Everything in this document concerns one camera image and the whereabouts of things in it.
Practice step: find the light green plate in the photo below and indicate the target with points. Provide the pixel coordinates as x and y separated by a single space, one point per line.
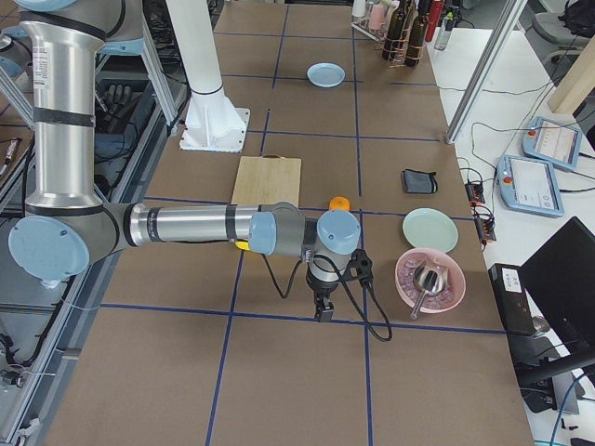
430 228

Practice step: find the yellow lemon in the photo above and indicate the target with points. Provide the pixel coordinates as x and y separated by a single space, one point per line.
243 245

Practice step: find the metal ice scoop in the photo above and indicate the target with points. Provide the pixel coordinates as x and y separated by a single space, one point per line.
429 280

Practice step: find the clear ice cubes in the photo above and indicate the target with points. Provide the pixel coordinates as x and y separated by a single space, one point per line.
405 283

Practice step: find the copper wire bottle rack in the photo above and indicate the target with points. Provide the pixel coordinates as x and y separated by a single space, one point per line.
404 39

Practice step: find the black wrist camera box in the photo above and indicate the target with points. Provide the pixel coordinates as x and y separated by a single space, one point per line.
360 268

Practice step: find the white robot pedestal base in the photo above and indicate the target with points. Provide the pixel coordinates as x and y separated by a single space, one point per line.
212 123

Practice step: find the red bottle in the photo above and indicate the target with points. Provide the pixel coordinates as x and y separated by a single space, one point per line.
433 16

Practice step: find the dark grey folded cloth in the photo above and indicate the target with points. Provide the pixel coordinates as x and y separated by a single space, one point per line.
419 182

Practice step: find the black computer monitor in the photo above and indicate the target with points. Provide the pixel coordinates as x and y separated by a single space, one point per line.
559 277

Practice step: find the wooden cutting board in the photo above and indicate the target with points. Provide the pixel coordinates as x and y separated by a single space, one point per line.
267 180

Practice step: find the blue teach pendant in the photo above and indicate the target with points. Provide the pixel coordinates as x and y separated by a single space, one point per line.
554 142
529 185

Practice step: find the dark wine bottle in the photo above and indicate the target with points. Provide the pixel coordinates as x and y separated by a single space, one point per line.
417 34
393 42

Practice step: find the black desktop box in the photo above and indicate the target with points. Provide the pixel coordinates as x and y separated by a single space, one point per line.
511 299

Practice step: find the orange fruit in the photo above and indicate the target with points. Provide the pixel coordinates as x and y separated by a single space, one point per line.
339 203

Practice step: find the grey water bottle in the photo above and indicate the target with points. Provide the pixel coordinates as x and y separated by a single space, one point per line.
444 34

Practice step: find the light blue plate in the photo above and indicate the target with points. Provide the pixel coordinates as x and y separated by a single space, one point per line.
326 74

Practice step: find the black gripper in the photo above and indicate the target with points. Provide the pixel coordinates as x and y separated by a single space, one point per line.
322 291

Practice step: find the aluminium frame post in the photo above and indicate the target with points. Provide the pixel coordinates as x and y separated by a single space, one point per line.
494 46

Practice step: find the orange electronics board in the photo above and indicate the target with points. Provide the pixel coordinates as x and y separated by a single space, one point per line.
474 192

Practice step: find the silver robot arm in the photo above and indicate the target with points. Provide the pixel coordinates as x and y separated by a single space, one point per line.
67 226

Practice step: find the pink bowl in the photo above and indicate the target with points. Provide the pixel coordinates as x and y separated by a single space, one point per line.
429 281

